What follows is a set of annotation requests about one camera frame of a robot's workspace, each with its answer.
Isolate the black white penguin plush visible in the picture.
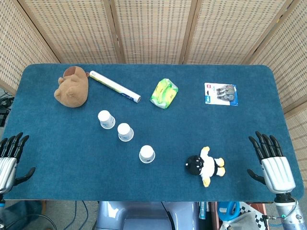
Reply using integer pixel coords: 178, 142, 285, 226
184, 146, 226, 188

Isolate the blue table mat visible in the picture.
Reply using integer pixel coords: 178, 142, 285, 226
1, 63, 304, 203

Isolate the blue plastic tool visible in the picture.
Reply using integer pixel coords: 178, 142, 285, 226
217, 201, 241, 220

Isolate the green tissue pack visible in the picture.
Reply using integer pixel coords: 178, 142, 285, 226
149, 78, 179, 110

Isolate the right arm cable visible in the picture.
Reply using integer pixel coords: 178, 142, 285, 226
262, 208, 300, 228

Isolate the grey fabric pouch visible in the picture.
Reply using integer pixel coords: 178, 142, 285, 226
222, 211, 258, 230

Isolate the checkerboard calibration sheet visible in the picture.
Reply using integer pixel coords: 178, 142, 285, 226
239, 202, 270, 230

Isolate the brown plush bear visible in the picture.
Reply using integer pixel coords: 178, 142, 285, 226
53, 66, 90, 108

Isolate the blue floor cable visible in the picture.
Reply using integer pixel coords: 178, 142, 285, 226
68, 200, 81, 230

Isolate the woven folding screen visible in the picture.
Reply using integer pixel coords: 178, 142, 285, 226
0, 0, 307, 149

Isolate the white cling film roll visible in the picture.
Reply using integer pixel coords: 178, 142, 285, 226
89, 70, 142, 104

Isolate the black equipment with cables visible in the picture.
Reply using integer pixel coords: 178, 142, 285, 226
0, 95, 14, 127

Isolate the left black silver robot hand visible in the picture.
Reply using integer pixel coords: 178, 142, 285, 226
0, 132, 36, 195

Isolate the correction tape blister pack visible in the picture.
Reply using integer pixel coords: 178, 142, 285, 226
204, 82, 239, 107

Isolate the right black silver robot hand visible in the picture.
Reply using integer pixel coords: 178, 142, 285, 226
247, 130, 296, 194

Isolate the white paper cup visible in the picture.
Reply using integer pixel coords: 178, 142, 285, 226
117, 123, 134, 142
139, 145, 156, 164
97, 110, 116, 130

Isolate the light blue robot torso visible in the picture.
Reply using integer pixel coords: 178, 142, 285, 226
95, 201, 200, 230

